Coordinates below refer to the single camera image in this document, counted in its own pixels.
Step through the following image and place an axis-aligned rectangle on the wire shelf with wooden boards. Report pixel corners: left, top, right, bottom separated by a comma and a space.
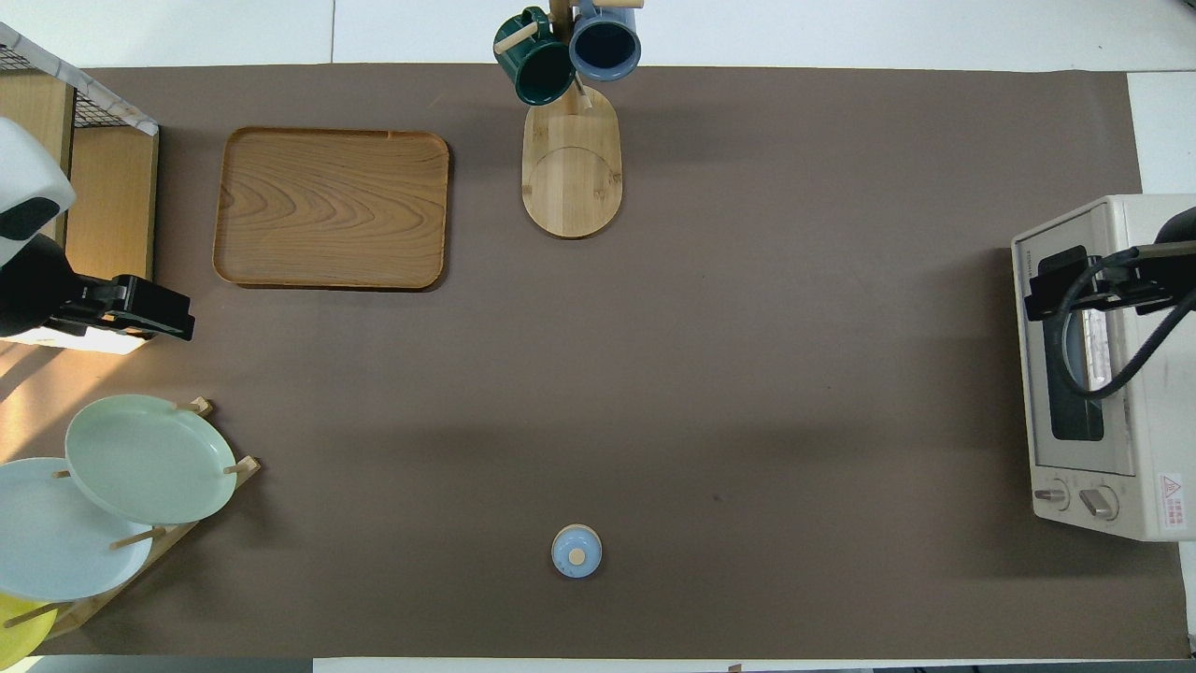
0, 21, 162, 358

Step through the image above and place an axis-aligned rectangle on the glass oven door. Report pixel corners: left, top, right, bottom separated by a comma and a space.
1011, 208, 1143, 480

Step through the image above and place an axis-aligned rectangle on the dark green mug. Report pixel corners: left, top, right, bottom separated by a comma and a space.
493, 7, 577, 107

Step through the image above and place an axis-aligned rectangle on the yellow plate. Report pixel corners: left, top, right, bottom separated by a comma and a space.
0, 591, 59, 670

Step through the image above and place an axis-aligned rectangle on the brown table mat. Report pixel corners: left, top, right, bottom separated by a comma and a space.
0, 64, 1189, 660

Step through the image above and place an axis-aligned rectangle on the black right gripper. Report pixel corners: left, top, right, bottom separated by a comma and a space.
1025, 245, 1176, 324

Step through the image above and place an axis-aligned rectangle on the wooden plate rack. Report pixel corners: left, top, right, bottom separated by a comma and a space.
0, 397, 263, 642

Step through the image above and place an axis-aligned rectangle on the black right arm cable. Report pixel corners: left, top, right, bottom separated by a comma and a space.
1045, 245, 1196, 401

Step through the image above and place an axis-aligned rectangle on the pale green plate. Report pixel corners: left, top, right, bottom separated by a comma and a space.
64, 394, 238, 526

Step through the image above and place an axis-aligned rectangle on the blue mug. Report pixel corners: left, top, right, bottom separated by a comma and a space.
568, 0, 643, 82

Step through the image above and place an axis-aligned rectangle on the light blue dinner plate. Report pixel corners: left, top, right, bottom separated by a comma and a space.
0, 457, 155, 603

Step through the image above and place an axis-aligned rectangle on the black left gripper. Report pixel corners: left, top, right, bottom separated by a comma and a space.
67, 274, 195, 342

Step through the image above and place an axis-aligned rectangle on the rectangular wooden tray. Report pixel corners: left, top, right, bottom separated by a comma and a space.
212, 126, 451, 292

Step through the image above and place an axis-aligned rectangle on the wooden mug tree stand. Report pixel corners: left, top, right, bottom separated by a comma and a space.
493, 0, 646, 240

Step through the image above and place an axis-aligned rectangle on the small blue jar wooden knob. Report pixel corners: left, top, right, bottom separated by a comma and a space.
550, 523, 604, 580

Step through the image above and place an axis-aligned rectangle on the cream toaster oven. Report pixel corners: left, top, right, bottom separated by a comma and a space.
1011, 193, 1196, 543

